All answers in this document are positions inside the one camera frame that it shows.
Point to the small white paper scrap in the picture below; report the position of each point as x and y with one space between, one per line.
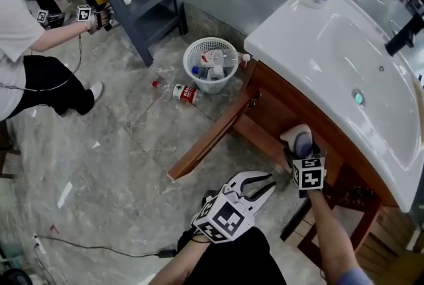
96 145

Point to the clear bottle blue cap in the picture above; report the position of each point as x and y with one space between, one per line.
198 72

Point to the clear bottle white cap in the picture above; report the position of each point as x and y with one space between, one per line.
217 73

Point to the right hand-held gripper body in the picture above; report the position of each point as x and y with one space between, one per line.
309 177

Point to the white plastic mesh basket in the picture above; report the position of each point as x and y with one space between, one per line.
215 86

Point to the sink drain plug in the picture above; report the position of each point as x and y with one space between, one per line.
358 98

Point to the white power strip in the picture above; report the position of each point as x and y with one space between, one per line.
39 242

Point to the white and lavender item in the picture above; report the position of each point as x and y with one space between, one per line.
299 141

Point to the black faucet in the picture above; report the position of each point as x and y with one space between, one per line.
402 36

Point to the white ceramic sink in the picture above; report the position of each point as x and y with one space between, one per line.
318 45

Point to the person's left forearm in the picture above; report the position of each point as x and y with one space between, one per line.
180 265

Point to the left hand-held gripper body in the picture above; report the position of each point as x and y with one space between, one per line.
228 219

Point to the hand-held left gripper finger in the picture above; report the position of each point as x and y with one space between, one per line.
265 195
256 175

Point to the wooden sink cabinet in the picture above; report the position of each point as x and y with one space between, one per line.
275 111

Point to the clear bottle red label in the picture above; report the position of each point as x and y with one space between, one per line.
185 93
215 57

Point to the red paper scrap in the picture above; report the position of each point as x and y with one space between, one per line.
54 229

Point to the person's right forearm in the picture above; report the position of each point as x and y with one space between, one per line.
331 237

